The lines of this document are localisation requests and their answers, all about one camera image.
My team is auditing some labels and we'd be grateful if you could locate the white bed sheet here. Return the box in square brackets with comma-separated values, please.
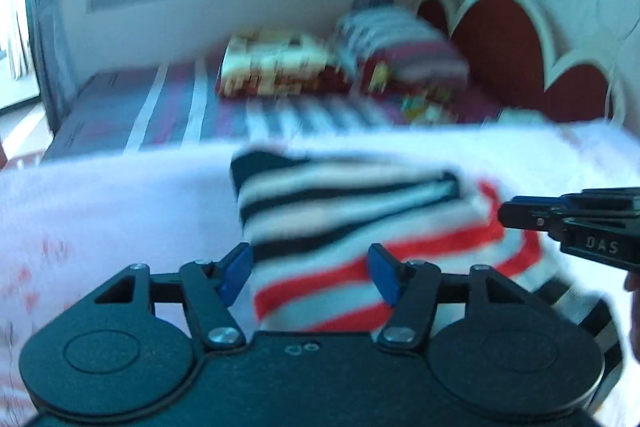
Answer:
[0, 118, 640, 427]

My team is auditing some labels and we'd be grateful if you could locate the bed with striped sheet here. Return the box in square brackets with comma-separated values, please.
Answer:
[41, 59, 507, 164]

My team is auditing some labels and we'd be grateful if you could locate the red scalloped headboard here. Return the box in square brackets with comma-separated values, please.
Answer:
[414, 0, 627, 128]

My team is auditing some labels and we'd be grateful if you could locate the yellow patterned pillow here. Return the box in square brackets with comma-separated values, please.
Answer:
[216, 31, 362, 98]

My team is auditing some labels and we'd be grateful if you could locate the red black white striped sweater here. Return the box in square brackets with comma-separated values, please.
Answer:
[229, 149, 626, 409]

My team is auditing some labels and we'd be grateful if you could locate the red printed cloth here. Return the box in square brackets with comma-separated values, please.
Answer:
[364, 61, 468, 126]

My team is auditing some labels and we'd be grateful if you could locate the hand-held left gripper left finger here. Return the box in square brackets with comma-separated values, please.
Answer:
[94, 243, 254, 352]

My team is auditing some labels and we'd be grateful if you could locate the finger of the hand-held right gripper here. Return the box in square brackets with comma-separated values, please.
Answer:
[498, 195, 568, 236]

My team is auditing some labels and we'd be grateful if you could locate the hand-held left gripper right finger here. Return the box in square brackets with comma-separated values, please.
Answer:
[367, 243, 532, 353]

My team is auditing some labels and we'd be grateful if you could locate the striped pillow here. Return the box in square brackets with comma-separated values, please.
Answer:
[334, 6, 472, 84]

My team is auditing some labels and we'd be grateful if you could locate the white sheer curtain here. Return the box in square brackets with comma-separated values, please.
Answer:
[0, 0, 32, 84]

